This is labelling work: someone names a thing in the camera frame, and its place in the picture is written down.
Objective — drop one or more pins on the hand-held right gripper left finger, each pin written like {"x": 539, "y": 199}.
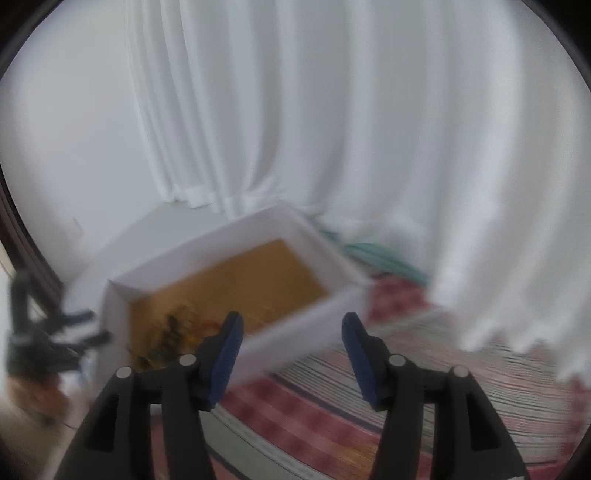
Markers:
{"x": 225, "y": 357}

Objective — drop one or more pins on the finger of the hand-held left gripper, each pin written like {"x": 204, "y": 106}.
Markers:
{"x": 87, "y": 341}
{"x": 74, "y": 318}

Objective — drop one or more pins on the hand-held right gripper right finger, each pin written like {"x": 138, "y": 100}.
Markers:
{"x": 361, "y": 357}

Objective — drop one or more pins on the white cardboard box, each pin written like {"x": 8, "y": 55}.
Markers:
{"x": 302, "y": 230}

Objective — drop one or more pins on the patchwork plaid blanket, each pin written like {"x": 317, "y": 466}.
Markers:
{"x": 369, "y": 429}

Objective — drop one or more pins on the white curtain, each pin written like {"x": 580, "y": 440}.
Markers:
{"x": 323, "y": 115}

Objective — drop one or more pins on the dark wooden frame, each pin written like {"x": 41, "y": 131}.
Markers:
{"x": 27, "y": 249}

